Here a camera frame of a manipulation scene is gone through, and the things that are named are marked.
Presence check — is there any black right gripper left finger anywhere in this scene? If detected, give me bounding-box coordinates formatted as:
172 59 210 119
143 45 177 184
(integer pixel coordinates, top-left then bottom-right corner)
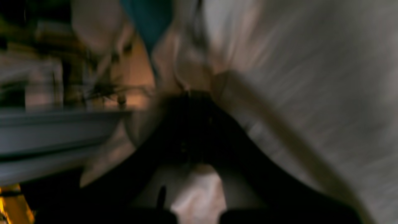
34 92 190 224

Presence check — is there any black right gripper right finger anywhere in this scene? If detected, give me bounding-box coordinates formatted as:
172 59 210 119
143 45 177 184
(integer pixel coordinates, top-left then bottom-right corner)
190 90 364 224

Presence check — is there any beige T-shirt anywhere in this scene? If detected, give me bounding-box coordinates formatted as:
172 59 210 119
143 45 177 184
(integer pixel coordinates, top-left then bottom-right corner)
80 0 398 224

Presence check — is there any blue table cloth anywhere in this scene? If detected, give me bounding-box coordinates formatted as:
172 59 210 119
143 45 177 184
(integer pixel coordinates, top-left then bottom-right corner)
120 0 173 58

